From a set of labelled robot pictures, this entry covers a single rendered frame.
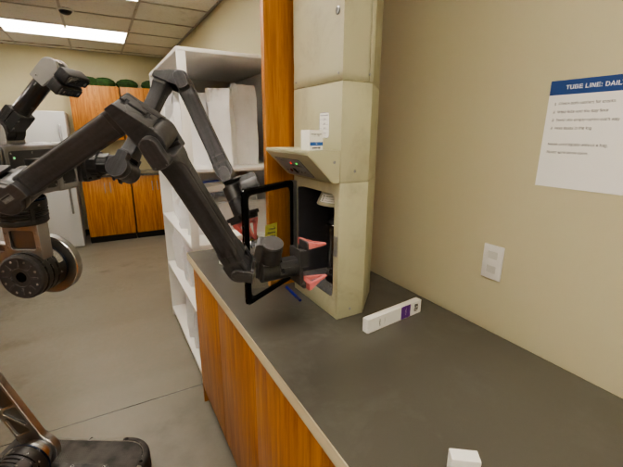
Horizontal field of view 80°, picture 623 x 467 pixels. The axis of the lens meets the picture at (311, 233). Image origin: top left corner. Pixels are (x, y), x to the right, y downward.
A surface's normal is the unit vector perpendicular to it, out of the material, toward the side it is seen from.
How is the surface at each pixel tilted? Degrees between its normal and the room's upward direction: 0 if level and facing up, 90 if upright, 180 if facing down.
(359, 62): 90
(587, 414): 0
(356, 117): 90
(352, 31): 90
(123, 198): 90
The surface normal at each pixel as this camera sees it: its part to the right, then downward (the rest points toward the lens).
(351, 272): 0.49, 0.23
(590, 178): -0.87, 0.12
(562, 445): 0.00, -0.97
